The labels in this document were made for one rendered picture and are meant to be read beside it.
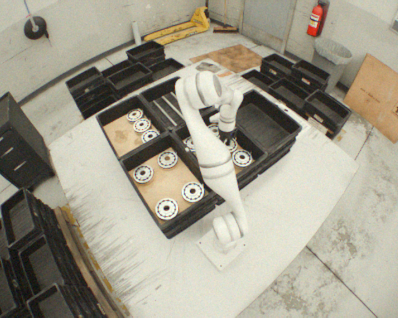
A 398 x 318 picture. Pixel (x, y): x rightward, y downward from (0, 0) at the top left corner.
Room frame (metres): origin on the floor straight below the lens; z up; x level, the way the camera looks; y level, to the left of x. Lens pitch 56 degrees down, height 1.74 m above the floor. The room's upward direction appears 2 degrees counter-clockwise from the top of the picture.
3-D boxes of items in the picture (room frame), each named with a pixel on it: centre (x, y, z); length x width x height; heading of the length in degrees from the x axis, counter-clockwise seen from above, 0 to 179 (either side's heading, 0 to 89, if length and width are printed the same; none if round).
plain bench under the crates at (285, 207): (0.73, 0.02, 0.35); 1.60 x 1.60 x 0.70; 38
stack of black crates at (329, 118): (1.30, -1.19, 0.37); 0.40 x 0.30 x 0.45; 38
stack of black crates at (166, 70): (2.06, 0.35, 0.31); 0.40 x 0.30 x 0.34; 128
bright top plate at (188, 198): (0.41, 0.03, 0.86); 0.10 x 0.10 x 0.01
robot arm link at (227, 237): (0.18, -0.09, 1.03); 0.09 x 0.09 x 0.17; 18
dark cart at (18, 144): (1.10, 1.89, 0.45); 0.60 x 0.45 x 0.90; 38
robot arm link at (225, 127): (0.67, -0.12, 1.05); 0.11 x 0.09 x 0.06; 34
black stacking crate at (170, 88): (0.96, 0.13, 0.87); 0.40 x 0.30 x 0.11; 34
